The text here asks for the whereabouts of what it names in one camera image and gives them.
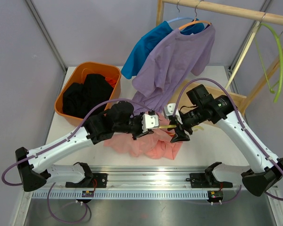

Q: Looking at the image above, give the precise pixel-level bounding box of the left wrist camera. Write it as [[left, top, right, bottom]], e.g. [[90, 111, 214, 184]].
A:
[[142, 113, 159, 132]]

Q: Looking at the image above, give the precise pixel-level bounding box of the cream yellow hanger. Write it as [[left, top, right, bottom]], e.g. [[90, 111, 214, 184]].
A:
[[159, 125, 204, 136]]

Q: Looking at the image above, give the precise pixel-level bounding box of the lilac t shirt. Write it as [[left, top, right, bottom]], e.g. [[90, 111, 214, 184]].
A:
[[132, 25, 216, 115]]

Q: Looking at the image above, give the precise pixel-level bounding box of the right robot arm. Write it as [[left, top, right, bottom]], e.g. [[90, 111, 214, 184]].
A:
[[164, 84, 283, 196]]

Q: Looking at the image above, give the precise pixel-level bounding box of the blue t shirt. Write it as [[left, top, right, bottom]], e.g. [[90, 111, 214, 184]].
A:
[[121, 20, 205, 80]]

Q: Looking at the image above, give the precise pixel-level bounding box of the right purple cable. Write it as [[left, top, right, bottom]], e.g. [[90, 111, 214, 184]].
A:
[[174, 77, 283, 205]]

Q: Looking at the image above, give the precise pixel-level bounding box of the aluminium mounting rail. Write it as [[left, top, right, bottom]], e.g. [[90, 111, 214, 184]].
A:
[[13, 167, 283, 226]]

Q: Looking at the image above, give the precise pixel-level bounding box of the light blue hanger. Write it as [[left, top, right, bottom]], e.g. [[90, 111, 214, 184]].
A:
[[167, 0, 196, 24]]

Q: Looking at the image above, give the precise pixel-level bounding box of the black t shirt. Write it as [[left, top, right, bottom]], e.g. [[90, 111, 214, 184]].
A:
[[62, 73, 114, 119]]

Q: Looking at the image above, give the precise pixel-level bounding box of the orange t shirt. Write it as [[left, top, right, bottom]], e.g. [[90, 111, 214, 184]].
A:
[[106, 79, 117, 87]]

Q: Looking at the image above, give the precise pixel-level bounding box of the pink t shirt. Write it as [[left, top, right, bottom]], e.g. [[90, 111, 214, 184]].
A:
[[103, 112, 183, 161]]

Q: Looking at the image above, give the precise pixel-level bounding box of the lime green hanger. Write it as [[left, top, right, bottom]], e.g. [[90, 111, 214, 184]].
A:
[[252, 23, 283, 103]]

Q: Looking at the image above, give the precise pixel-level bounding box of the orange plastic basket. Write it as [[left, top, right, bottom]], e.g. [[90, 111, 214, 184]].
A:
[[54, 62, 121, 126]]

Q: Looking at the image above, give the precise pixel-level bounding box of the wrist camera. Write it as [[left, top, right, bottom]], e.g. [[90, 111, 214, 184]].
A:
[[163, 103, 183, 125], [142, 113, 159, 132]]

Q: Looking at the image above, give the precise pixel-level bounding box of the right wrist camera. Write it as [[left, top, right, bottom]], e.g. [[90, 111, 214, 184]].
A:
[[163, 103, 183, 125]]

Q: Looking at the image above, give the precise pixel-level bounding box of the orange brown hanger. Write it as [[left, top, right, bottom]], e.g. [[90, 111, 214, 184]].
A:
[[178, 0, 212, 31]]

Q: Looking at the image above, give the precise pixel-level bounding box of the wooden clothes rack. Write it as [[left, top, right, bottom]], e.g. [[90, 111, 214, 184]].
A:
[[156, 0, 283, 114]]

